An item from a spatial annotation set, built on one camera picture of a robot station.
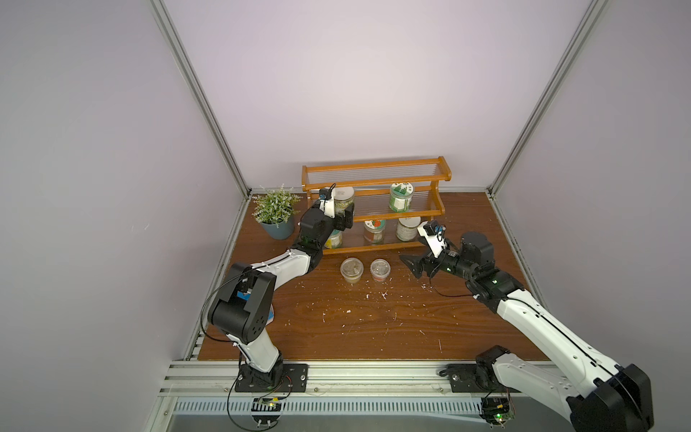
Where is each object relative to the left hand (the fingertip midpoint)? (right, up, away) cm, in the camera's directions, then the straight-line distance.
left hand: (345, 200), depth 87 cm
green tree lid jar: (+19, +1, +1) cm, 19 cm away
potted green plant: (-25, -3, +6) cm, 26 cm away
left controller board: (-21, -59, -15) cm, 64 cm away
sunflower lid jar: (-4, -14, +8) cm, 17 cm away
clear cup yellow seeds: (+2, -23, +2) cm, 24 cm away
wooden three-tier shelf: (+9, +6, -3) cm, 11 cm away
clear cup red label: (+12, -24, +2) cm, 26 cm away
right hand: (+20, -12, -13) cm, 27 cm away
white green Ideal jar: (0, 0, -2) cm, 2 cm away
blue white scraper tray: (-13, -24, -36) cm, 46 cm away
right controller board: (+41, -56, -18) cm, 72 cm away
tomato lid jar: (+10, -11, +9) cm, 18 cm away
